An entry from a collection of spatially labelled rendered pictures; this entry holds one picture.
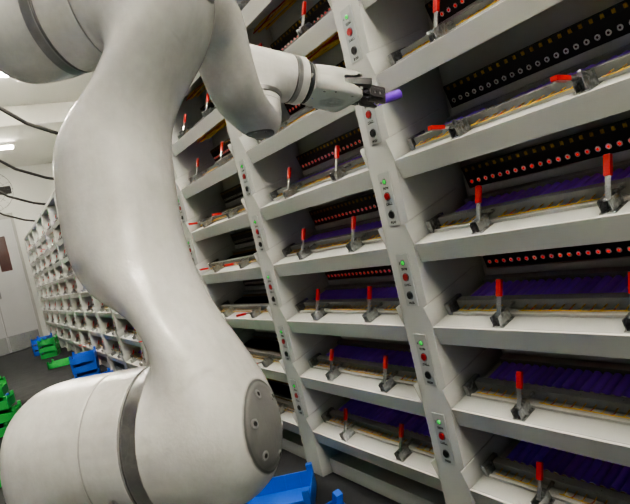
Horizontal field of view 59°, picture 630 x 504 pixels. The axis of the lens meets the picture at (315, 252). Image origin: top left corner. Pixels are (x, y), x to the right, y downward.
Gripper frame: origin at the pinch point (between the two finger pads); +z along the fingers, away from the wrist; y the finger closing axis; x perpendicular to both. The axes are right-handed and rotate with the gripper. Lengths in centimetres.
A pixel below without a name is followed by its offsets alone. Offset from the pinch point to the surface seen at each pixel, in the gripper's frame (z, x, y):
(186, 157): 13, 25, -151
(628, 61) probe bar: 18.0, -4.5, 39.0
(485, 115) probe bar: 18.2, -4.4, 11.5
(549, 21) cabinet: 29.1, 13.7, 18.7
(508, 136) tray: 15.4, -10.8, 18.8
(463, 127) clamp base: 15.9, -6.0, 7.9
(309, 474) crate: 29, -94, -78
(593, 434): 29, -63, 22
